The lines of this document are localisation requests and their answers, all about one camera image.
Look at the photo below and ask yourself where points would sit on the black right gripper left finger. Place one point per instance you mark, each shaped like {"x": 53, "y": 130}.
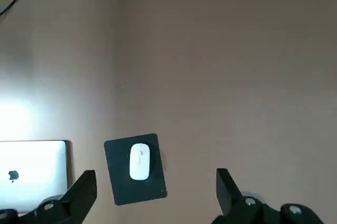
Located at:
{"x": 73, "y": 200}

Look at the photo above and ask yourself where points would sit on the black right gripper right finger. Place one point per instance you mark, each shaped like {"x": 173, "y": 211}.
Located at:
{"x": 237, "y": 208}

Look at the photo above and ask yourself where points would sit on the white computer mouse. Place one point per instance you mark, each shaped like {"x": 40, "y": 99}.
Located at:
{"x": 139, "y": 163}

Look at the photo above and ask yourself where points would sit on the black mouse pad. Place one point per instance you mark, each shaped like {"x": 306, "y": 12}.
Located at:
{"x": 118, "y": 182}

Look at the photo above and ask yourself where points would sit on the silver closed laptop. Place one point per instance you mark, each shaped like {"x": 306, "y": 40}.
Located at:
{"x": 34, "y": 161}

